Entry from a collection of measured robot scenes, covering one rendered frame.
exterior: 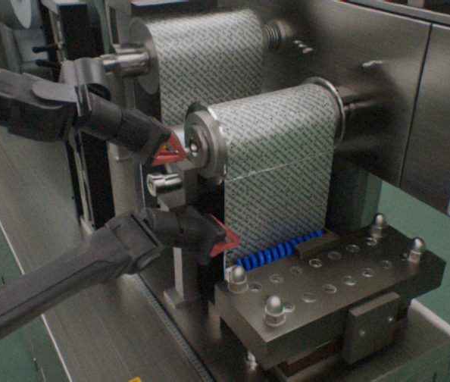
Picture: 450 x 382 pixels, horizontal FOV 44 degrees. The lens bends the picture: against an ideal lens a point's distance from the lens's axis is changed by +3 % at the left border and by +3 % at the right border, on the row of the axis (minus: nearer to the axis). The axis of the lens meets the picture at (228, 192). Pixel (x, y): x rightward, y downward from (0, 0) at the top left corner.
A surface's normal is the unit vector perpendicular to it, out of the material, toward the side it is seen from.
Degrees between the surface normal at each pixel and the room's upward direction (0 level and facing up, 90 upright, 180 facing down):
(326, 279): 0
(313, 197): 91
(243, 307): 0
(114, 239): 36
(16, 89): 28
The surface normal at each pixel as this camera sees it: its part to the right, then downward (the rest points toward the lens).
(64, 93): 0.37, -0.62
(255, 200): 0.51, 0.44
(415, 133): -0.85, 0.26
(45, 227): 0.00, -0.86
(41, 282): 0.55, -0.59
